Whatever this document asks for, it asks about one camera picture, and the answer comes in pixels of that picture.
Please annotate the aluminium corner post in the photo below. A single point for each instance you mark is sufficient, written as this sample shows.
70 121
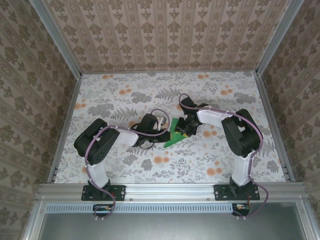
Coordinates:
276 37
59 40

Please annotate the green paper sheet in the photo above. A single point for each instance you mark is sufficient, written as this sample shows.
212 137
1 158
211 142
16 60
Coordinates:
173 142

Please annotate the thin aluminium table end rail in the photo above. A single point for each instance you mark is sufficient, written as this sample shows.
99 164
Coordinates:
170 72

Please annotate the wide aluminium mounting rail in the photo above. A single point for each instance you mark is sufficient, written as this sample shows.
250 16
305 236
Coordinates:
170 191

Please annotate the floral table cover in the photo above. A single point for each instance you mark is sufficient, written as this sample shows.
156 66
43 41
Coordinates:
187 162

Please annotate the black wiring connector box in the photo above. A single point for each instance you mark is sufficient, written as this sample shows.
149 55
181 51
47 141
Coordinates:
100 211
241 210

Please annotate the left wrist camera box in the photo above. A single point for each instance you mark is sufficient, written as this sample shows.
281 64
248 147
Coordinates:
148 122

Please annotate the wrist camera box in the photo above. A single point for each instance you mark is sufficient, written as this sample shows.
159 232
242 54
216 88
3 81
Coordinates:
148 122
188 103

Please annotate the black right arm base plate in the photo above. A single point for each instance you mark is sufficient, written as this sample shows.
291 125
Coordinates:
221 192

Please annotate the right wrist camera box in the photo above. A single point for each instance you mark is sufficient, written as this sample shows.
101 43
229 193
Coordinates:
188 103

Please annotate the aluminium table side rail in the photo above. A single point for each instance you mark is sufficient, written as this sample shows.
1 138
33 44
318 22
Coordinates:
273 125
64 130

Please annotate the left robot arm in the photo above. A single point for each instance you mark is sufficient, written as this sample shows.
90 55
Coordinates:
97 145

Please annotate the aluminium panel frame rail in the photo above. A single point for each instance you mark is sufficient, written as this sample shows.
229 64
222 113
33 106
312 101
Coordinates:
35 222
307 222

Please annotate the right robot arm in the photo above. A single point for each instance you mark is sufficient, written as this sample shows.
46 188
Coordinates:
240 135

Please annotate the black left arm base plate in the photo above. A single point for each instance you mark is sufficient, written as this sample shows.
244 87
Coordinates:
120 192

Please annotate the grey metal panel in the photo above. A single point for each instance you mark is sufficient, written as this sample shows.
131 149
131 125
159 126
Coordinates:
170 227

